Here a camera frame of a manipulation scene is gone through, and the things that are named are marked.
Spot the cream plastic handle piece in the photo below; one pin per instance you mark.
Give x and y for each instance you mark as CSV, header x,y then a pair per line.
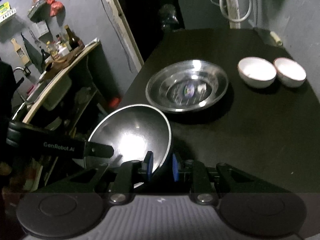
x,y
276,38

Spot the dark hanging cloth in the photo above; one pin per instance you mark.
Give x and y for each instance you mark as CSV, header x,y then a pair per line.
x,y
33,53

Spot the kitchen counter shelf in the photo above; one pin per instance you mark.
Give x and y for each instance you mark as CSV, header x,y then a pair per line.
x,y
56,80

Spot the black plastic bag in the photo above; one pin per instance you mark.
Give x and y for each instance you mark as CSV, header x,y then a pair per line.
x,y
169,19

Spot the wooden cutting board hanging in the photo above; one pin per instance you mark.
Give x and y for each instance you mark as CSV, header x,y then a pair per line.
x,y
20,52

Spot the steel plate with blue sticker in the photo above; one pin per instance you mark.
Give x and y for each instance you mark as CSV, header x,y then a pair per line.
x,y
187,86

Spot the white ceramic bowl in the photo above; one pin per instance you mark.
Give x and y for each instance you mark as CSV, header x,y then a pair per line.
x,y
289,72
256,72

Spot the dark glass bottle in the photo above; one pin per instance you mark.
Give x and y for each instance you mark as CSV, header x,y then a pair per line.
x,y
73,39

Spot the red plastic bag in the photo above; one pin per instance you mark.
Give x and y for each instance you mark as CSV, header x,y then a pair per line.
x,y
55,7

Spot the large steel mixing bowl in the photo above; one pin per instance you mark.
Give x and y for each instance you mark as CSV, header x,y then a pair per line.
x,y
132,131

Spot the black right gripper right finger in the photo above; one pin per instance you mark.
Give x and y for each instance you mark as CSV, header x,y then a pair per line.
x,y
194,174

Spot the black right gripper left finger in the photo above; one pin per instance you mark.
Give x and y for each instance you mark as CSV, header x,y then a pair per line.
x,y
129,174

